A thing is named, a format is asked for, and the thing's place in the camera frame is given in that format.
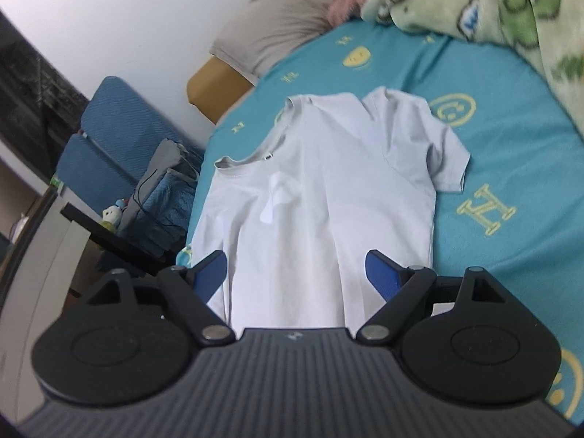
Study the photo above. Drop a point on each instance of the teal bed sheet yellow print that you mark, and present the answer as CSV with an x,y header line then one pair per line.
x,y
502,169

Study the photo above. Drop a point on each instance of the blue cloth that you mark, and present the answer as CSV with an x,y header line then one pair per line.
x,y
175,205

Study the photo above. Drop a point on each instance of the black board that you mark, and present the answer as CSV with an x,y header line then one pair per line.
x,y
114,242

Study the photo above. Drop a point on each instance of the dark cabinet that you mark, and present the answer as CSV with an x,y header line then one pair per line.
x,y
27,82

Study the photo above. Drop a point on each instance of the white desk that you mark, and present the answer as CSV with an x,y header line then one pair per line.
x,y
45,255

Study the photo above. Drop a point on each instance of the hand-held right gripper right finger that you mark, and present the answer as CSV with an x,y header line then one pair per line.
x,y
382,278

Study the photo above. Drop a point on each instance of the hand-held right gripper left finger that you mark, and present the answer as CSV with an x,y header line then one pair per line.
x,y
212,274

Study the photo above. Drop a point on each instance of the white t-shirt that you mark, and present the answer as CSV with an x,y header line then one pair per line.
x,y
319,191

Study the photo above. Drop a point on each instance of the small plush toy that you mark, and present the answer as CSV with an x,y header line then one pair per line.
x,y
111,214

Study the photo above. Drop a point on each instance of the grey and blue clothes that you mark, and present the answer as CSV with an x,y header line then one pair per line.
x,y
162,159

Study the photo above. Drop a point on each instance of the green printed fleece blanket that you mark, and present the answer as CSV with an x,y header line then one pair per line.
x,y
524,9

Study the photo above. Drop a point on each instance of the grey pillow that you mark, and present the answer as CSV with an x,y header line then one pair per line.
x,y
273,23

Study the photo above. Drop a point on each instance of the blue chair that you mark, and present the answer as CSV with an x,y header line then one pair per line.
x,y
109,118

